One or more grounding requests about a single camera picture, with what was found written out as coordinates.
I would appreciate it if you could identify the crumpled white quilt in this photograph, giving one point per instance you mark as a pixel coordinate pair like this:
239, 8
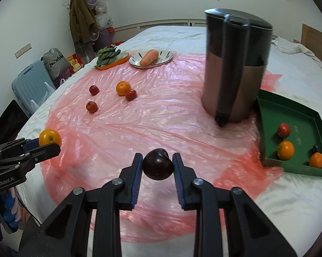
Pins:
292, 46

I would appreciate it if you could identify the white plastic bag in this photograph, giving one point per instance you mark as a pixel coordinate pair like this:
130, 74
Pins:
44, 93

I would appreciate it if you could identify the dark purple plum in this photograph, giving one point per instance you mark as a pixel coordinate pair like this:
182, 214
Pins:
158, 166
316, 148

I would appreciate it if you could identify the small red apple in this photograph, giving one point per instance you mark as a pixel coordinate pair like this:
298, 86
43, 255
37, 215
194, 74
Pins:
94, 90
131, 94
284, 129
91, 106

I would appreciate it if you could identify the wooden headboard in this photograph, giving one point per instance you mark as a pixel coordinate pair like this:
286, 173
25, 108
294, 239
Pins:
319, 37

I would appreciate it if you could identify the pink plastic sheet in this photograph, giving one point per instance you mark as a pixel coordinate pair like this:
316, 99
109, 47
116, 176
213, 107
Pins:
150, 117

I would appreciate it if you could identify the green tray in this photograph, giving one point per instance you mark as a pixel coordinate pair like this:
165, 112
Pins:
302, 123

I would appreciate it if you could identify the light blue suitcase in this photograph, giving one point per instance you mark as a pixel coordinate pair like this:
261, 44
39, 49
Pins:
29, 83

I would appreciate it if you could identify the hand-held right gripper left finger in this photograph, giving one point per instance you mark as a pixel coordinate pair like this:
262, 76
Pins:
136, 179

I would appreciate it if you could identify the white striped plate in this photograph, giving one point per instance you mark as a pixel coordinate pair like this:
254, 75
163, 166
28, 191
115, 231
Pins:
165, 56

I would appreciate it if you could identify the red bag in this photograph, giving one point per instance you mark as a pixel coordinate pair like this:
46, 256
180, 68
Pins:
116, 43

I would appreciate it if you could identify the black and copper kettle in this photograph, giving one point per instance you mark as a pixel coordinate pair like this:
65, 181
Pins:
230, 85

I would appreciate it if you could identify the orange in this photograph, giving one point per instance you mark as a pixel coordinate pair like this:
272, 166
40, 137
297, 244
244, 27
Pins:
286, 150
123, 88
316, 160
49, 136

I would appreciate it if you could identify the clear plastic bags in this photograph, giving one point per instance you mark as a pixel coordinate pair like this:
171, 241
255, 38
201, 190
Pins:
103, 18

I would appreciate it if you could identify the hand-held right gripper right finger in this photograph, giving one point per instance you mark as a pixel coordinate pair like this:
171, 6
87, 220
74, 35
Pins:
178, 179

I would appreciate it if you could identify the person's left hand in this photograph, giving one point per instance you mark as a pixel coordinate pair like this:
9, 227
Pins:
8, 208

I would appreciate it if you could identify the wall switches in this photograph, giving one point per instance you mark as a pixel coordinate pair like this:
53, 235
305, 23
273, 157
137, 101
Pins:
23, 50

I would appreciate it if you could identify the dark fringed scarf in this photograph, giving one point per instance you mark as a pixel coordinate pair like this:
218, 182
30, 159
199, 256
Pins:
83, 49

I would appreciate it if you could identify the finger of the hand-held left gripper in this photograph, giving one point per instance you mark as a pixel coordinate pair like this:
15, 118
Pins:
31, 144
45, 151

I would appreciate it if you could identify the carrot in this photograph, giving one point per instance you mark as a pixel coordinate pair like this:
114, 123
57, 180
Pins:
149, 57

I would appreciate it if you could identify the brown coat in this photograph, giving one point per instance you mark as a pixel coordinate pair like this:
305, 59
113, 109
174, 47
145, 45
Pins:
80, 16

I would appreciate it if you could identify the orange plate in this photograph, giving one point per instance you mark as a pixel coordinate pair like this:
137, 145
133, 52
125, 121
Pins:
121, 59

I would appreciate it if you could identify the yellow and red boxes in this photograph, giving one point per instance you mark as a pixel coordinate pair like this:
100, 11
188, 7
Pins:
75, 63

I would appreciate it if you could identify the bok choy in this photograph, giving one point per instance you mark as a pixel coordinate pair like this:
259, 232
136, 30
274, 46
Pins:
107, 55

